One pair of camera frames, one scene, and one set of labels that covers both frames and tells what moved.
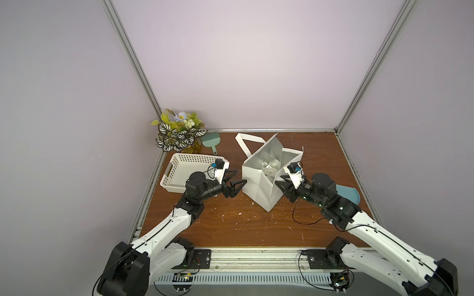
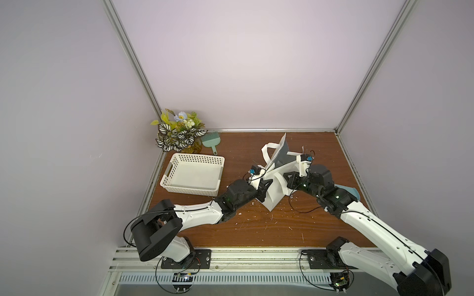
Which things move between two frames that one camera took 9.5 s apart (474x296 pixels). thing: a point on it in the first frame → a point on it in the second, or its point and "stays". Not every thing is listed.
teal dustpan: x=350 y=193 stays
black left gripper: x=232 y=195 → x=259 y=193
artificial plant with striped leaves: x=179 y=132 stays
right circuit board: x=339 y=281 stays
